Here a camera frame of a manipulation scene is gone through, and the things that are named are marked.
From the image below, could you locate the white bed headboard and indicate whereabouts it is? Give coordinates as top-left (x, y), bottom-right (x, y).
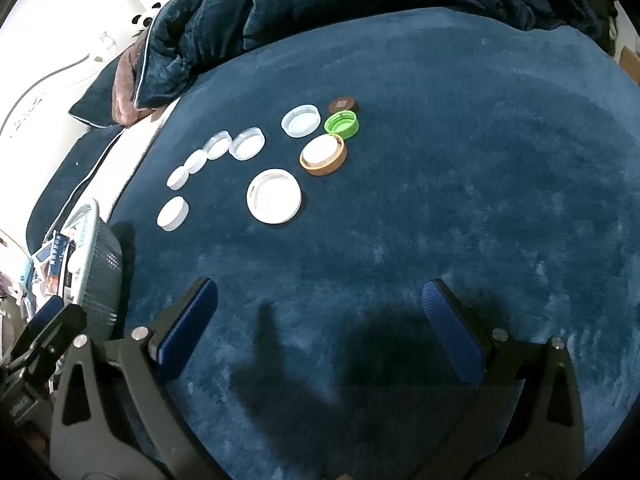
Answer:
top-left (0, 0), bottom-right (236, 136)

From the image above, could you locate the panda plush toy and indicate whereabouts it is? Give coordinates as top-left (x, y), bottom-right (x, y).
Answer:
top-left (131, 6), bottom-right (163, 28)

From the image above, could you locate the pink bed sheet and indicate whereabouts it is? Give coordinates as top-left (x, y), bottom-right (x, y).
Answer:
top-left (50, 97), bottom-right (181, 241)

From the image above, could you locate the dark blue plush blanket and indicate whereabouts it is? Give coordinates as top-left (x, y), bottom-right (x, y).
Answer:
top-left (105, 6), bottom-right (640, 480)

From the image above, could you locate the dark blue piped pillow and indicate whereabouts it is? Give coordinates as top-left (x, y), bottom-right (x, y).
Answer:
top-left (67, 62), bottom-right (136, 128)
top-left (25, 125), bottom-right (126, 241)

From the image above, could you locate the tan lid with white liner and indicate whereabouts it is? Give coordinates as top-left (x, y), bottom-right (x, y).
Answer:
top-left (299, 133), bottom-right (348, 177)

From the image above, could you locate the dark blue crumpled duvet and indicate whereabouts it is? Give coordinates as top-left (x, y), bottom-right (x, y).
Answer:
top-left (132, 0), bottom-right (618, 111)

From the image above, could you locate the medium white bottle cap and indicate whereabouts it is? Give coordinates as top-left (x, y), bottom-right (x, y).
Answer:
top-left (156, 196), bottom-right (192, 232)

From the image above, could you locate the pile of blue white boxes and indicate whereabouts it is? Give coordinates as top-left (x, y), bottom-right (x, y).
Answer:
top-left (31, 230), bottom-right (81, 301)

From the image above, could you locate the brown fleece blanket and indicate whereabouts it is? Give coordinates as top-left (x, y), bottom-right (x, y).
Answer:
top-left (111, 35), bottom-right (161, 127)

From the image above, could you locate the light blue mesh basket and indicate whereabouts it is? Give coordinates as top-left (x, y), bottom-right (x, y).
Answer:
top-left (27, 198), bottom-right (126, 361)

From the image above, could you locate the translucent white ribbed cap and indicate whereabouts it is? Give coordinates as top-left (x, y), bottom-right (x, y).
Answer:
top-left (281, 104), bottom-right (321, 138)

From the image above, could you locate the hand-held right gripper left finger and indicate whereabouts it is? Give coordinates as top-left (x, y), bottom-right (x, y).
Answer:
top-left (50, 276), bottom-right (231, 480)

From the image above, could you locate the small clear plastic cap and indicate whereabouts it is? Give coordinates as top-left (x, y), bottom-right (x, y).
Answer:
top-left (229, 127), bottom-right (265, 161)
top-left (202, 130), bottom-right (233, 161)

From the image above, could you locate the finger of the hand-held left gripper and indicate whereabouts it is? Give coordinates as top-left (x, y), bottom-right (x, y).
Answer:
top-left (7, 303), bottom-right (88, 376)
top-left (20, 296), bottom-right (68, 346)

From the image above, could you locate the large white jar lid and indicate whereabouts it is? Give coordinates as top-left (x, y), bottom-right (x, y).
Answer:
top-left (246, 168), bottom-right (304, 225)

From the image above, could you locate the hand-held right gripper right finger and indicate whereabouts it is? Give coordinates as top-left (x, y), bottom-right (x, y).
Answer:
top-left (415, 278), bottom-right (587, 480)

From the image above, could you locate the green bottle cap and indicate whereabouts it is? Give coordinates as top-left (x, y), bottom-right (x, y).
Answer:
top-left (323, 111), bottom-right (361, 140)

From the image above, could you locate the cardboard box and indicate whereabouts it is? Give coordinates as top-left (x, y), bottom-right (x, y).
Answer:
top-left (619, 46), bottom-right (640, 83)

